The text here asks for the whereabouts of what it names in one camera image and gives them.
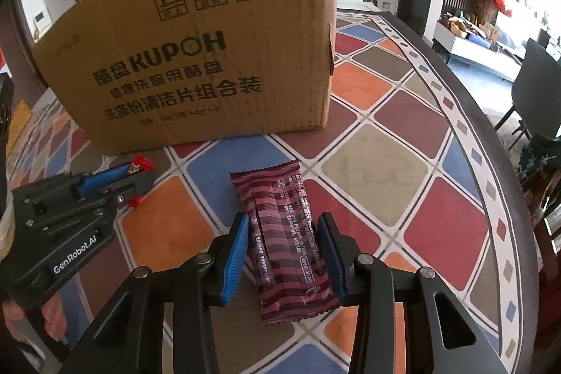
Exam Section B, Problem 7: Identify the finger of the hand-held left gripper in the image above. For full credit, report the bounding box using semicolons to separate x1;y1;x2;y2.
25;176;157;235
12;164;136;215

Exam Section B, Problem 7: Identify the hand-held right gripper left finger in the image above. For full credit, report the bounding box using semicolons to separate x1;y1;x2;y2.
57;212;250;374

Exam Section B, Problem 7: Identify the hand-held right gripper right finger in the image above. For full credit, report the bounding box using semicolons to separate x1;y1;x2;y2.
316;213;509;374

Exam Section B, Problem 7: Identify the red candy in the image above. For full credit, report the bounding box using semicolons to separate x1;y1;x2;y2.
125;154;156;208

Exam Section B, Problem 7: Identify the maroon striped snack packet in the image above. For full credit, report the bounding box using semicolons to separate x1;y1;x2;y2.
230;159;342;326

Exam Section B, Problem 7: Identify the brown cardboard box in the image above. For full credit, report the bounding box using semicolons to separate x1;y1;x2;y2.
33;0;338;158

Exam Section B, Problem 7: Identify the person's left hand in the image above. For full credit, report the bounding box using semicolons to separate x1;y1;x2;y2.
0;299;68;346

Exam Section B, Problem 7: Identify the dark wooden chair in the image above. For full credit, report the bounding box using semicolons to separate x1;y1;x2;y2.
519;164;561;283

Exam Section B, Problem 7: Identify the dark green printed cloth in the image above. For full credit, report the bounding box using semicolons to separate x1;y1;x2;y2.
517;133;561;182

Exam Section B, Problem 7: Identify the white low cabinet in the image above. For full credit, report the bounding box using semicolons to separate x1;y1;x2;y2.
432;18;527;82

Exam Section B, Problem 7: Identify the pile of boxes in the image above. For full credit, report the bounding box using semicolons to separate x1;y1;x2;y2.
440;12;500;46

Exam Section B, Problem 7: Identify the dark grey dining chair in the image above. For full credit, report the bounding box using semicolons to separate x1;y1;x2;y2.
495;38;561;149

